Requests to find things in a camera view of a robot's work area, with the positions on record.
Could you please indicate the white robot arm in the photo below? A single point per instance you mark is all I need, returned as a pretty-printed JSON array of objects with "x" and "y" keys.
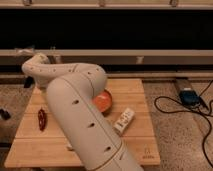
[{"x": 70, "y": 90}]

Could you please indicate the orange bowl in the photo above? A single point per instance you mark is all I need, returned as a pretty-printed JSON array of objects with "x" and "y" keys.
[{"x": 103, "y": 101}]

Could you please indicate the blue power adapter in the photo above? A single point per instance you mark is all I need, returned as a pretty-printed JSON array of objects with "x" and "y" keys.
[{"x": 189, "y": 98}]

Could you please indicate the dark red chili pepper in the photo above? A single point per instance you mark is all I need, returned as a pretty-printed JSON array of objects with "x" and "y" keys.
[{"x": 42, "y": 119}]

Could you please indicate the white rectangular box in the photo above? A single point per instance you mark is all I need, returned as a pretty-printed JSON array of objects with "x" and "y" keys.
[{"x": 124, "y": 120}]

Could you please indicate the wooden table board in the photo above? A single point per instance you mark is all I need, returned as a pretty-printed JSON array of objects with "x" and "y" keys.
[{"x": 34, "y": 148}]

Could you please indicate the black object on floor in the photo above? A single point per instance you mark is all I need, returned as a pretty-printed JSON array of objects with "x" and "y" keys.
[{"x": 4, "y": 114}]

